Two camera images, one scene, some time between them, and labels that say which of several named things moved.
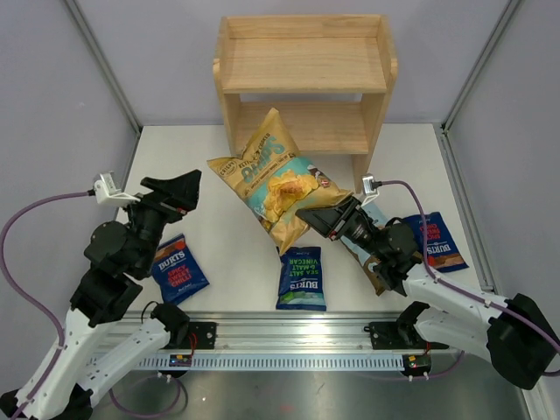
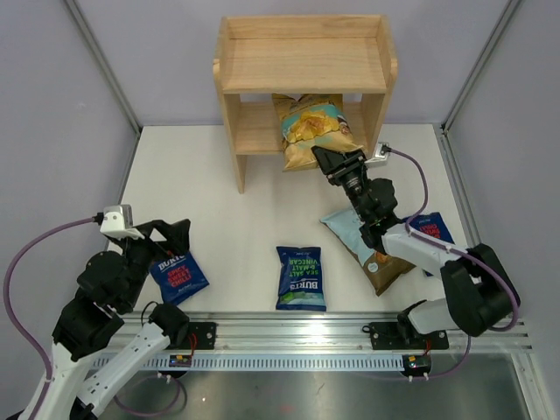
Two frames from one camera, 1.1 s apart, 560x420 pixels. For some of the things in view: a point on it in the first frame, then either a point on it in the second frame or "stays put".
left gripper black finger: (181, 191) -> (177, 234)
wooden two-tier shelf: (308, 53) stays put
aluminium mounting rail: (274, 331) stays put
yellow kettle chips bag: (276, 182) -> (317, 120)
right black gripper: (325, 219) -> (330, 160)
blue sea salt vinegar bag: (300, 280) stays put
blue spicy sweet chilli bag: (178, 271) stays put
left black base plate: (206, 334) stays put
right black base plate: (385, 336) stays put
